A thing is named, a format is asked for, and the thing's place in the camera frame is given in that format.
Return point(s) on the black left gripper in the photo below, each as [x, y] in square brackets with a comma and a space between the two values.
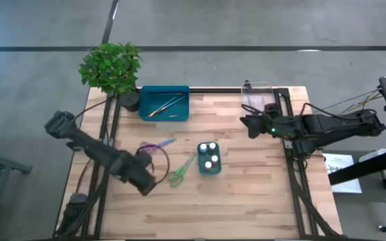
[134, 167]

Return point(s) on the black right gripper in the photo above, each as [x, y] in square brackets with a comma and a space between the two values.
[268, 125]

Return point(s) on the green scissors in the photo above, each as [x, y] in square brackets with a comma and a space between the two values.
[185, 166]

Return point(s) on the black paint bottle white cap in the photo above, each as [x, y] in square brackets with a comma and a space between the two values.
[212, 146]

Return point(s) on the purple scissors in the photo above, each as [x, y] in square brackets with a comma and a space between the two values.
[166, 143]

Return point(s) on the brown paint bottle white cap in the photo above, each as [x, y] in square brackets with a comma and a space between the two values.
[214, 158]

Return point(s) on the blue paint bottle white cap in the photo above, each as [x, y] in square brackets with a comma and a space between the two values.
[203, 147]

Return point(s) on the maroon paint bottle white cap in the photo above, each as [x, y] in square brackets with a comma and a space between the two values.
[208, 164]

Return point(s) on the small teal plastic basket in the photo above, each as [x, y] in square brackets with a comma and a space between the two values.
[203, 170]

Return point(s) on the thin light blue paintbrush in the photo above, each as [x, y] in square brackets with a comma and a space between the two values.
[161, 107]

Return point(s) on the thick blue paintbrush orange bristles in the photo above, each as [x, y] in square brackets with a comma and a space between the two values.
[170, 105]

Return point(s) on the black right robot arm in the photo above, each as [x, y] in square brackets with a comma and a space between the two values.
[330, 125]

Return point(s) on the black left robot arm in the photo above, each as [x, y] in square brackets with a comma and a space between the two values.
[92, 150]

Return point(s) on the clear plastic container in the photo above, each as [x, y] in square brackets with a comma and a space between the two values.
[258, 90]

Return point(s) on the small black clamp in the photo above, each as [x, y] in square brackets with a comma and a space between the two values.
[247, 84]

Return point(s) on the blue rectangular plastic tray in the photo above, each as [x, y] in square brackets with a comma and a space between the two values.
[179, 108]

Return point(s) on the white paper sheet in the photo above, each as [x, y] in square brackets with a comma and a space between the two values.
[338, 162]

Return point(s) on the white plastic box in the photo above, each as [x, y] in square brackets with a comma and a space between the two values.
[374, 154]

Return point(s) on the green plant in black pot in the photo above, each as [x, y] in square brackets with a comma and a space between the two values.
[109, 67]

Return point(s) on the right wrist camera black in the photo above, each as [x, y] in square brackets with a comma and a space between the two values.
[271, 108]

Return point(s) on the silver metal bracket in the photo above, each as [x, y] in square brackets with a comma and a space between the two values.
[288, 144]

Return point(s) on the black aluminium table frame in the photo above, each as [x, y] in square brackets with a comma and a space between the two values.
[213, 90]

